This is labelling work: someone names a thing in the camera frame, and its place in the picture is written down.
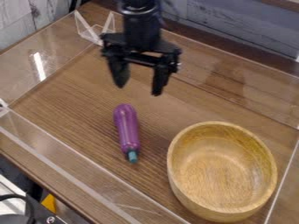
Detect brown wooden bowl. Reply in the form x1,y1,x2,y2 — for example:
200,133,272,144
167,121,278,223

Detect black cable bottom left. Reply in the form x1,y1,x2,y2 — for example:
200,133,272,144
0,193,43,224

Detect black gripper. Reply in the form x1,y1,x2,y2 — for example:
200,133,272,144
100,8,182,96

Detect black device with yellow label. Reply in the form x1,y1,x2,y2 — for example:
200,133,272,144
23,193,71,224

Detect clear acrylic tray wall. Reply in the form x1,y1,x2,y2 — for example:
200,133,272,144
0,99,191,224

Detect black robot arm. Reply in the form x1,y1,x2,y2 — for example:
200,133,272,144
100,0,183,96

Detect purple toy eggplant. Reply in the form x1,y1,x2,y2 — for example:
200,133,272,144
114,104,140,164

